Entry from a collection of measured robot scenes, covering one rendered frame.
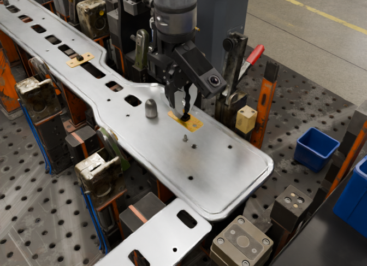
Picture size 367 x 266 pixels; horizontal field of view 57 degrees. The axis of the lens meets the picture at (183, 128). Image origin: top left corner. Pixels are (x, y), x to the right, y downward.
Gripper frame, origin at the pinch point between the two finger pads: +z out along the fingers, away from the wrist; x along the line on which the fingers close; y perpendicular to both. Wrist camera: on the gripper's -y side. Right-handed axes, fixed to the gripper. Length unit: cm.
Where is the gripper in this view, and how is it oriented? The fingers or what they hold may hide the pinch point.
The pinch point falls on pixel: (184, 113)
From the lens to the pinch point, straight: 75.8
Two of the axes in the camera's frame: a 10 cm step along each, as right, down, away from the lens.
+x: -7.2, 4.9, -4.9
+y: -6.9, -5.0, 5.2
